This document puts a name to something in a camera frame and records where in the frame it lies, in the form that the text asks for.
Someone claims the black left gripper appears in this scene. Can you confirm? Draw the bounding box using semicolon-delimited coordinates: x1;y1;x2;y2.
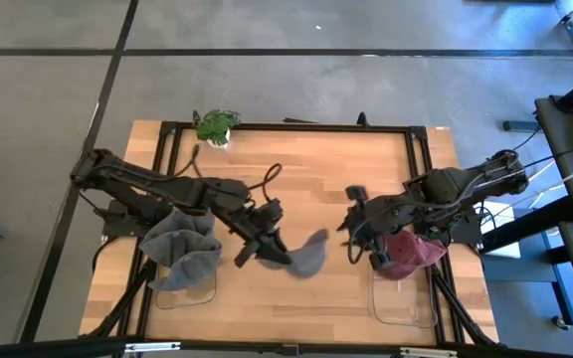
226;198;293;269

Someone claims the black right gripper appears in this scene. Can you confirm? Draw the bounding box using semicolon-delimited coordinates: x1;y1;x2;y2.
338;198;393;272

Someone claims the maroon cap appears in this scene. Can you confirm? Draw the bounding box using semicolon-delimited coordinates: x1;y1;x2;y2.
375;228;449;281

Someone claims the large grey cap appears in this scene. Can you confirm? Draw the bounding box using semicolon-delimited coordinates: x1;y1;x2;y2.
147;246;224;293

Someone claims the grey cloth pile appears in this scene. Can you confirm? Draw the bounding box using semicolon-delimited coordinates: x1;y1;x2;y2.
138;208;218;265

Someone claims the clear plastic bin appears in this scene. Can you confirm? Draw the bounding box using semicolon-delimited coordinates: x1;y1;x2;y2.
367;233;440;330
152;213;219;310

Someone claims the white box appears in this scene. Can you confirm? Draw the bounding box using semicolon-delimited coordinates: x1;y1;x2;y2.
479;201;522;260

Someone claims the green plant in white pot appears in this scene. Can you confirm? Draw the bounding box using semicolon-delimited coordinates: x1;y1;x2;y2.
194;108;242;149

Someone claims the black side desk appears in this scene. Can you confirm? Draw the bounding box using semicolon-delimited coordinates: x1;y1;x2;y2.
534;93;573;344

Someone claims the black rig beam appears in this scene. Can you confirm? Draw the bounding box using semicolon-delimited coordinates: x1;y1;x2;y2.
0;335;573;358

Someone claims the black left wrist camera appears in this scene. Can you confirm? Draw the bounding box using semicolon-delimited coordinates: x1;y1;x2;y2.
258;197;287;224

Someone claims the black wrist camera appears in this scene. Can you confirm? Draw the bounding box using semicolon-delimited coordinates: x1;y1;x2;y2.
344;184;368;204
258;197;287;224

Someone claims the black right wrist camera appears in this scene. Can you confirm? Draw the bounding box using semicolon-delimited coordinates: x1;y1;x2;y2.
344;184;368;204

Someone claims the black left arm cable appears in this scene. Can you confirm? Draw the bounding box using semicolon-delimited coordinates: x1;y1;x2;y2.
246;162;284;204

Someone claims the silver metal bracket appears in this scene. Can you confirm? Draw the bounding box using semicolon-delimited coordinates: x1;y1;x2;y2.
124;340;182;354
399;346;460;358

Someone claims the black loose cable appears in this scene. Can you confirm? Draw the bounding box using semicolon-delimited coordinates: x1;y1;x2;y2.
174;143;204;179

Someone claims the black table frame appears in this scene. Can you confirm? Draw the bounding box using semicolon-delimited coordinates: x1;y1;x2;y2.
80;112;501;349

